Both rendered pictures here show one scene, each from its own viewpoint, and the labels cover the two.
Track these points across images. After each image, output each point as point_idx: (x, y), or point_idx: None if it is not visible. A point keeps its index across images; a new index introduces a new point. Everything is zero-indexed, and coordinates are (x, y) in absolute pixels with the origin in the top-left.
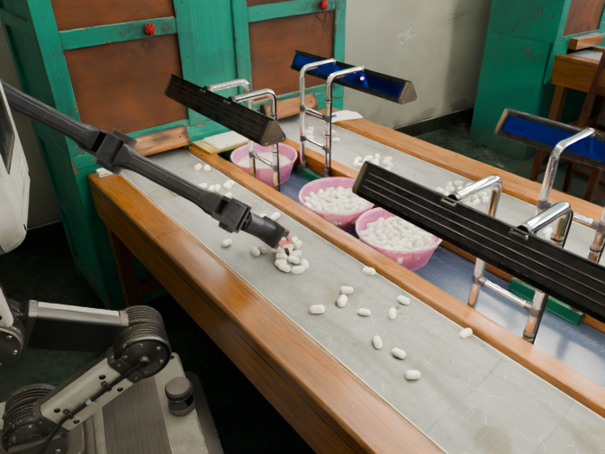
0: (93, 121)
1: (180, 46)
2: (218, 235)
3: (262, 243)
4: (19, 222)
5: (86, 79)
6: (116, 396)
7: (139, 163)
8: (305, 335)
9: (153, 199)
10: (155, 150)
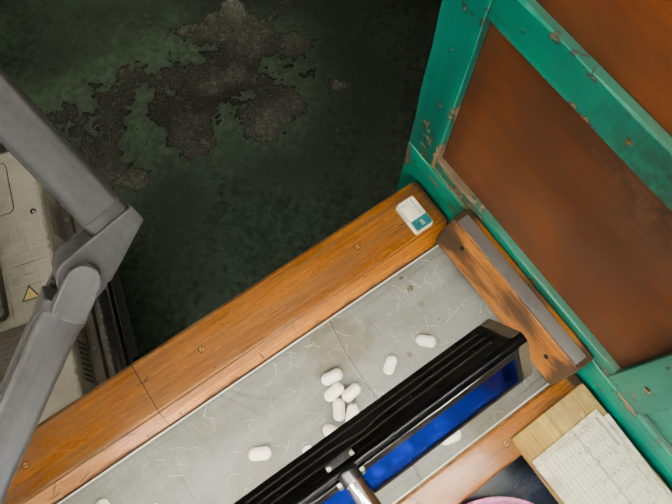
0: (470, 154)
1: None
2: (148, 488)
3: None
4: None
5: (501, 104)
6: (16, 345)
7: (20, 343)
8: None
9: (314, 333)
10: (489, 304)
